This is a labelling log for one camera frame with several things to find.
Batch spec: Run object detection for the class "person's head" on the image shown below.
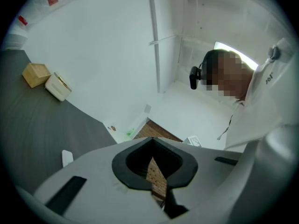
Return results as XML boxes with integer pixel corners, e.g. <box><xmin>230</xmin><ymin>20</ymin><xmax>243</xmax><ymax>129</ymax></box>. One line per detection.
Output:
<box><xmin>202</xmin><ymin>49</ymin><xmax>254</xmax><ymax>102</ymax></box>

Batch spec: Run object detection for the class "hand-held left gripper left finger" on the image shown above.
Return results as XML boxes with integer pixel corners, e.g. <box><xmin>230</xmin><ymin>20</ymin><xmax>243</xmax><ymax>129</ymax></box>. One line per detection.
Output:
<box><xmin>112</xmin><ymin>137</ymin><xmax>154</xmax><ymax>191</ymax></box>

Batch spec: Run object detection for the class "bright ceiling light panel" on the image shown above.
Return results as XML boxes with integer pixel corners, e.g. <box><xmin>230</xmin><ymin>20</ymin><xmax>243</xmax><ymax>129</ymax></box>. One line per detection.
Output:
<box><xmin>214</xmin><ymin>41</ymin><xmax>259</xmax><ymax>71</ymax></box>

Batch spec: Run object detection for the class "black head camera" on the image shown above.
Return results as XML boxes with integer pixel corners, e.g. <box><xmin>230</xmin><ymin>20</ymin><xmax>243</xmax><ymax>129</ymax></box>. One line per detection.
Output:
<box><xmin>189</xmin><ymin>65</ymin><xmax>202</xmax><ymax>90</ymax></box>

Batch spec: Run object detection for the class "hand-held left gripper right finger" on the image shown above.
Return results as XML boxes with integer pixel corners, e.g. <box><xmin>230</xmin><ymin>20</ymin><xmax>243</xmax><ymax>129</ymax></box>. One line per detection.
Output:
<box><xmin>153</xmin><ymin>137</ymin><xmax>199</xmax><ymax>219</ymax></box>

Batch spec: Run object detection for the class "white remote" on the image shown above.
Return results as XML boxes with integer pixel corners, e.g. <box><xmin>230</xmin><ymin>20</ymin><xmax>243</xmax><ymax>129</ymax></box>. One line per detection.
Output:
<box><xmin>61</xmin><ymin>149</ymin><xmax>74</xmax><ymax>168</ymax></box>

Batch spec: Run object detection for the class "grey shoulder clip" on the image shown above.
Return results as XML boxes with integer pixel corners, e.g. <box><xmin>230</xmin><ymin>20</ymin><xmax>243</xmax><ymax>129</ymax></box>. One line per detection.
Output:
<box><xmin>268</xmin><ymin>46</ymin><xmax>281</xmax><ymax>60</ymax></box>

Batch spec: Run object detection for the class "wooden box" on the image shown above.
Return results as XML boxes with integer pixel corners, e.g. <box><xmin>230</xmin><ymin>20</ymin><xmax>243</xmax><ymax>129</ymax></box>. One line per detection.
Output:
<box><xmin>22</xmin><ymin>63</ymin><xmax>51</xmax><ymax>88</ymax></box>

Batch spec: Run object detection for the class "cream storage box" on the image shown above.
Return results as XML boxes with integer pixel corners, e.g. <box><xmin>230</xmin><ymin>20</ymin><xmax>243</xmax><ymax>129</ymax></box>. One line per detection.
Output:
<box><xmin>44</xmin><ymin>71</ymin><xmax>72</xmax><ymax>102</ymax></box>

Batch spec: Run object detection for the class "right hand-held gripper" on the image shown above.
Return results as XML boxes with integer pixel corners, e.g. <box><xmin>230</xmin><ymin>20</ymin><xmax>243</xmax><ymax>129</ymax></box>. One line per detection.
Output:
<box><xmin>182</xmin><ymin>136</ymin><xmax>203</xmax><ymax>148</ymax></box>

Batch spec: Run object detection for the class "white wall pipe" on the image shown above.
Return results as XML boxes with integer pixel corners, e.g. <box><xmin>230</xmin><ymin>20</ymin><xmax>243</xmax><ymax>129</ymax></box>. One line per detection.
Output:
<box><xmin>147</xmin><ymin>0</ymin><xmax>183</xmax><ymax>93</ymax></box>

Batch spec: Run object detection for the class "person's white shirt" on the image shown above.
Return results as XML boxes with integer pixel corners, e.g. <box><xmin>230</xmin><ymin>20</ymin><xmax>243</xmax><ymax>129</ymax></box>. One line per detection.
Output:
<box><xmin>217</xmin><ymin>37</ymin><xmax>299</xmax><ymax>153</ymax></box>

